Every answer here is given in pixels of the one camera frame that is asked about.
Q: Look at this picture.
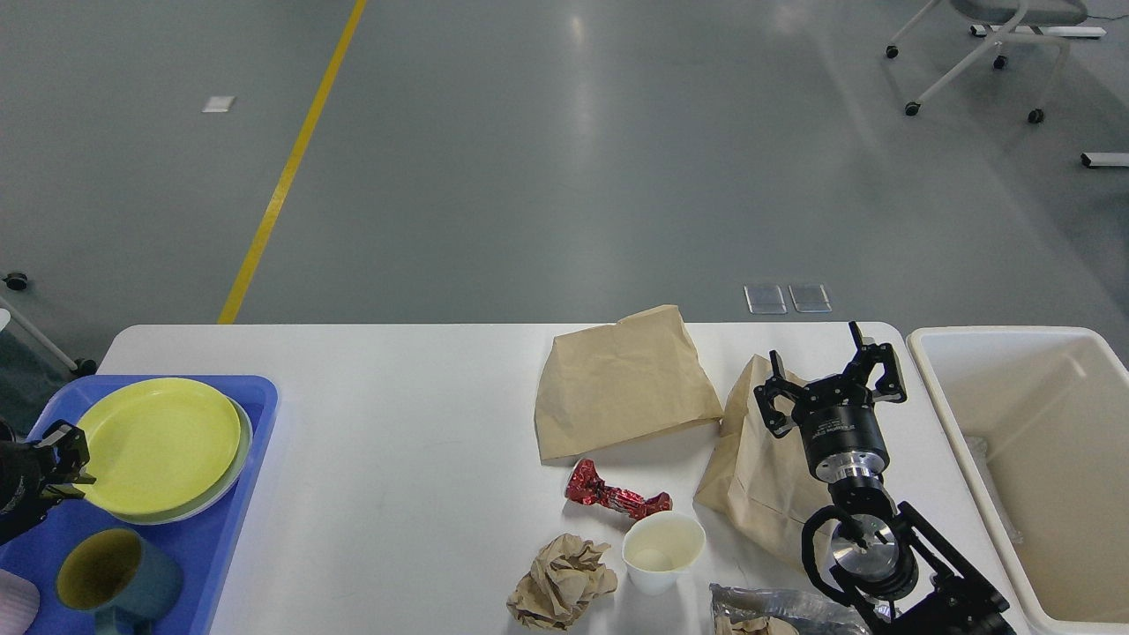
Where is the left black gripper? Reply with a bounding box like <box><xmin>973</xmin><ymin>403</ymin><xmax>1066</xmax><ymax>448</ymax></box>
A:
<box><xmin>1</xmin><ymin>421</ymin><xmax>95</xmax><ymax>545</ymax></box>

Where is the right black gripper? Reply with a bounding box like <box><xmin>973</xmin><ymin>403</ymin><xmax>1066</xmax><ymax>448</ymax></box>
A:
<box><xmin>753</xmin><ymin>321</ymin><xmax>908</xmax><ymax>485</ymax></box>

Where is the yellow plastic plate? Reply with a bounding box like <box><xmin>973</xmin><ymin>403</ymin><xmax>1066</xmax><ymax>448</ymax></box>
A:
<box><xmin>76</xmin><ymin>377</ymin><xmax>243</xmax><ymax>516</ymax></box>

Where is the dark teal mug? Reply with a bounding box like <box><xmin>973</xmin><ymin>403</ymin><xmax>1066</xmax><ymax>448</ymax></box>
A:
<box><xmin>54</xmin><ymin>527</ymin><xmax>184</xmax><ymax>634</ymax></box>

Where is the pink mug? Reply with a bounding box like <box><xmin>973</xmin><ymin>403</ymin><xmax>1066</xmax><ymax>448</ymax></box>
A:
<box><xmin>1</xmin><ymin>569</ymin><xmax>41</xmax><ymax>634</ymax></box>

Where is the large paper bag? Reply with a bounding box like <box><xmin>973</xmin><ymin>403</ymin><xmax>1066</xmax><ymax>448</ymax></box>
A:
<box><xmin>534</xmin><ymin>304</ymin><xmax>723</xmax><ymax>461</ymax></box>

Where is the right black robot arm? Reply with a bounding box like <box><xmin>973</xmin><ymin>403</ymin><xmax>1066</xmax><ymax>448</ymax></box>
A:
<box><xmin>751</xmin><ymin>323</ymin><xmax>1013</xmax><ymax>634</ymax></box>

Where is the right clear floor plate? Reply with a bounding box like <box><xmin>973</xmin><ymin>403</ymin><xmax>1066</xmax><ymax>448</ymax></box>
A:
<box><xmin>788</xmin><ymin>284</ymin><xmax>834</xmax><ymax>314</ymax></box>

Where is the clear floor plate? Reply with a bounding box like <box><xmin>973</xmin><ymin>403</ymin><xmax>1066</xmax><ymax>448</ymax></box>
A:
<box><xmin>744</xmin><ymin>284</ymin><xmax>788</xmax><ymax>315</ymax></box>
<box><xmin>788</xmin><ymin>284</ymin><xmax>834</xmax><ymax>314</ymax></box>

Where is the left clear floor plate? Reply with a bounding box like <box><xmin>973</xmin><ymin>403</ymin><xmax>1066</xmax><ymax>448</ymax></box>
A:
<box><xmin>744</xmin><ymin>284</ymin><xmax>788</xmax><ymax>315</ymax></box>

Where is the pale green plate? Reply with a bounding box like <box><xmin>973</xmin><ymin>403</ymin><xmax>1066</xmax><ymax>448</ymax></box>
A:
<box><xmin>110</xmin><ymin>399</ymin><xmax>253</xmax><ymax>527</ymax></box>

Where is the blue plastic tray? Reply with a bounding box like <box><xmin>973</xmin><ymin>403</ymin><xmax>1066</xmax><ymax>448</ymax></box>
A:
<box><xmin>1</xmin><ymin>375</ymin><xmax>278</xmax><ymax>634</ymax></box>

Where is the beige plastic bin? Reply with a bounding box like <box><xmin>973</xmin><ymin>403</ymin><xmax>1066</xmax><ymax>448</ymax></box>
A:
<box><xmin>907</xmin><ymin>327</ymin><xmax>1128</xmax><ymax>634</ymax></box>

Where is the white paper cup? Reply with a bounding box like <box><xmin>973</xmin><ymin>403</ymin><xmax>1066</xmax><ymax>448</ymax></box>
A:
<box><xmin>621</xmin><ymin>511</ymin><xmax>706</xmax><ymax>595</ymax></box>

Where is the clear plastic bag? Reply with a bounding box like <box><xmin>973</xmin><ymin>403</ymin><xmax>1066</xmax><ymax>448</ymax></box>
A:
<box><xmin>709</xmin><ymin>583</ymin><xmax>870</xmax><ymax>634</ymax></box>

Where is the red foil wrapper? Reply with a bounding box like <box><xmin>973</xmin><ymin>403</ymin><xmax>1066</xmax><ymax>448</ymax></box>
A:
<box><xmin>565</xmin><ymin>459</ymin><xmax>673</xmax><ymax>521</ymax></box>

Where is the crumpled brown paper ball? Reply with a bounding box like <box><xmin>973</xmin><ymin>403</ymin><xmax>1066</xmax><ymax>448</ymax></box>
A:
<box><xmin>505</xmin><ymin>532</ymin><xmax>618</xmax><ymax>630</ymax></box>

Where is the white office chair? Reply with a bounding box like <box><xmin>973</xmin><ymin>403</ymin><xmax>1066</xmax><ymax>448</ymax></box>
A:
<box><xmin>904</xmin><ymin>1</ymin><xmax>1088</xmax><ymax>124</ymax></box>

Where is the white floor rail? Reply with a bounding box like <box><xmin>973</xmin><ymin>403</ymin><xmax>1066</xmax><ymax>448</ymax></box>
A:
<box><xmin>1080</xmin><ymin>153</ymin><xmax>1129</xmax><ymax>169</ymax></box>

